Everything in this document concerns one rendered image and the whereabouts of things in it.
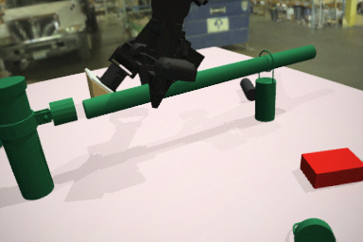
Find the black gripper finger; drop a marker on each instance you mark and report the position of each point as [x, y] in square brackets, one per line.
[142, 71]
[157, 88]

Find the red rectangular block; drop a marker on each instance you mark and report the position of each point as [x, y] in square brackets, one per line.
[332, 167]

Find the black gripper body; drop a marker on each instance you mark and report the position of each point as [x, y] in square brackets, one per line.
[162, 41]

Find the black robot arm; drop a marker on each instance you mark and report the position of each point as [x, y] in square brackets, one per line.
[165, 11]

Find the green cup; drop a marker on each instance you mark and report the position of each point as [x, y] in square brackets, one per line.
[61, 112]

